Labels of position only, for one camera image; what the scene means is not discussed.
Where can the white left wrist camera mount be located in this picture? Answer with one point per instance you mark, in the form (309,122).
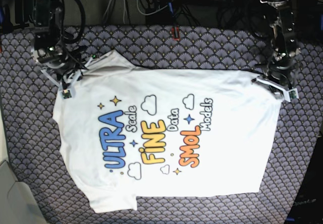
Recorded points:
(282,92)

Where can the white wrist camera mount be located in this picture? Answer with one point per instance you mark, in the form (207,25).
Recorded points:
(67,81)
(282,92)

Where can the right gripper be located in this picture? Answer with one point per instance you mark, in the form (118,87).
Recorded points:
(59,60)

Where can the red table clamp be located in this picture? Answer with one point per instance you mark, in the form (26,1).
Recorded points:
(175,33)

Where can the white printed T-shirt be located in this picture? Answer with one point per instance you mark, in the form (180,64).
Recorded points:
(131,132)

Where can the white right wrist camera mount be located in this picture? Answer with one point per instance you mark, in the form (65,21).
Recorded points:
(67,81)

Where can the patterned grey tablecloth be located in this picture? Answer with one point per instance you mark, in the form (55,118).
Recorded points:
(33,142)

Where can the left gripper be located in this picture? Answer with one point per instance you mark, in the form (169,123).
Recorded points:
(279,68)

